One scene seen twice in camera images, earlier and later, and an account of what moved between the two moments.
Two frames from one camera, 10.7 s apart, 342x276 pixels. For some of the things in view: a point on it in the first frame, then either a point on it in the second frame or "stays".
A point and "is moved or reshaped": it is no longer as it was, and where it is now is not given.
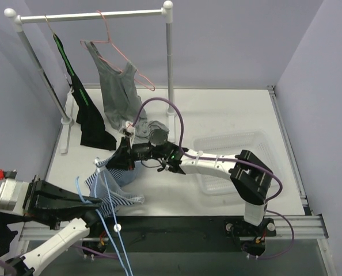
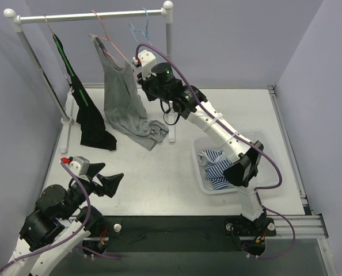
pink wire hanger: [110, 41] to [107, 38]
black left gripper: [34, 198] to [94, 181]
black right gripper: [128, 153] to [147, 82]
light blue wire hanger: [116, 226] to [146, 35]
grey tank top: [122, 101] is moved or reshaped
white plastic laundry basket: [230, 144] stays
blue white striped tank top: [105, 184] to [215, 164]
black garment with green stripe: [94, 133] stays
